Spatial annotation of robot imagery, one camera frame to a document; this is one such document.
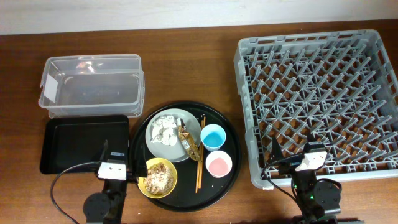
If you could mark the yellow bowl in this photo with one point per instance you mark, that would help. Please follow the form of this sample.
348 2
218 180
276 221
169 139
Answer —
149 164

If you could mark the wooden chopstick left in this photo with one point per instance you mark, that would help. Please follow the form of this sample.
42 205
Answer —
198 166

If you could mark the wooden chopstick right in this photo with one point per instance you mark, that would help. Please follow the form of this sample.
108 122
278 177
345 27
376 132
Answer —
201 168

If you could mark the clear plastic bin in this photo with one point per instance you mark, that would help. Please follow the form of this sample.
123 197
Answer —
93 85

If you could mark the food scraps with rice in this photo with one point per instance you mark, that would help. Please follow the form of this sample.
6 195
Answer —
159 179

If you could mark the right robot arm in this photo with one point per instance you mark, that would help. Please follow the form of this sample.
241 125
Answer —
317 199

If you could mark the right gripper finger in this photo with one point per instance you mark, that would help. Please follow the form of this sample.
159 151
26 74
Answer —
311 138
276 152

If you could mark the light blue cup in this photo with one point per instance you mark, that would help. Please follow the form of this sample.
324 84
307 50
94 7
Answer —
213 136

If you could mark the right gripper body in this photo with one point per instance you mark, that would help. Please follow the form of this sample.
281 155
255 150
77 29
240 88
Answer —
288 167

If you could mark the pink cup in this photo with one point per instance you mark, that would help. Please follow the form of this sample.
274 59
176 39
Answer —
218 164

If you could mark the grey plate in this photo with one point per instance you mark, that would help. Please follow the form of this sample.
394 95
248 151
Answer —
172 149

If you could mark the round black serving tray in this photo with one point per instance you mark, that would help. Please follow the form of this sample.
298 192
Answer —
183 198

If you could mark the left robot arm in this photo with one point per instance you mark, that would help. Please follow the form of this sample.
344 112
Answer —
107 206

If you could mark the black rectangular tray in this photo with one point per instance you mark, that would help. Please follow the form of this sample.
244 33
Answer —
72 141

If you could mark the grey dishwasher rack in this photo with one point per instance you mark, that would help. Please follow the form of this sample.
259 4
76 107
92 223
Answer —
339 86

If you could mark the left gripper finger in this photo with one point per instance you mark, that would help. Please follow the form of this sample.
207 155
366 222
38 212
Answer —
104 149
140 167

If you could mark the brown snack wrapper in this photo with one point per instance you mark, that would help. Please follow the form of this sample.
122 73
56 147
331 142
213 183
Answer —
187 141

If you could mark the white napkin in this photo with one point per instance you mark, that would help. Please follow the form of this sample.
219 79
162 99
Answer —
163 130

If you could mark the wooden chopstick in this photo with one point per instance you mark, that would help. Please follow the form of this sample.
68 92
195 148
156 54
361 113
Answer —
198 166
201 168

